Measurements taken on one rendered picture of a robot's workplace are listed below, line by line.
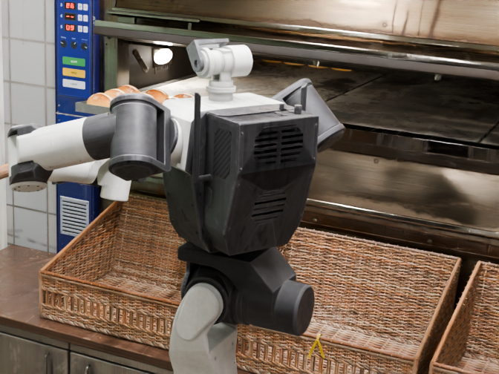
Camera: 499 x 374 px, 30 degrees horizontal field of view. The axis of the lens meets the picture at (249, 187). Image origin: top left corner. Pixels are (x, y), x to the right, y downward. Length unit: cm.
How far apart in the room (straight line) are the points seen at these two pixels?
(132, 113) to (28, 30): 154
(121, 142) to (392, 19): 115
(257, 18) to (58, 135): 111
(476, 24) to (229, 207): 110
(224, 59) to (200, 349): 63
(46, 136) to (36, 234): 159
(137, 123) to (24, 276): 148
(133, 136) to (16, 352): 129
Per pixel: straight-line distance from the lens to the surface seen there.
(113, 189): 216
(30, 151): 193
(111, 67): 315
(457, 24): 267
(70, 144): 188
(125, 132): 181
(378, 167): 283
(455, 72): 254
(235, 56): 195
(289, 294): 197
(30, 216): 348
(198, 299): 201
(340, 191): 285
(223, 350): 213
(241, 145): 177
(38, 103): 334
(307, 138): 187
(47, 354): 287
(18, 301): 303
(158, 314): 266
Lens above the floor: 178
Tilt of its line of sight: 16 degrees down
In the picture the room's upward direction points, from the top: 3 degrees clockwise
